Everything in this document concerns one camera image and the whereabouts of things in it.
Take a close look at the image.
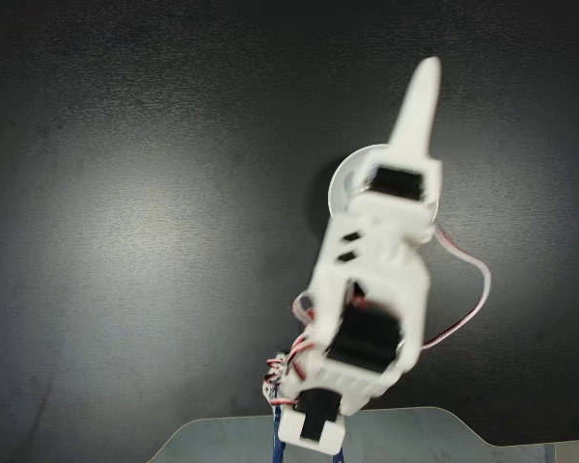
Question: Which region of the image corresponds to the white bowl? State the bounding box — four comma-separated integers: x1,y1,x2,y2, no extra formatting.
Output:
326,144,441,229

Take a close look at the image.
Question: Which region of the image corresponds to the red white gripper servo cable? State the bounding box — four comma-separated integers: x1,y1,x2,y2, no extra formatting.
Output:
421,225,493,349

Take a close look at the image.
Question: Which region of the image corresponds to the red white arm cable bundle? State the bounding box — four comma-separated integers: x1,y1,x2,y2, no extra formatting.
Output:
262,292,320,407

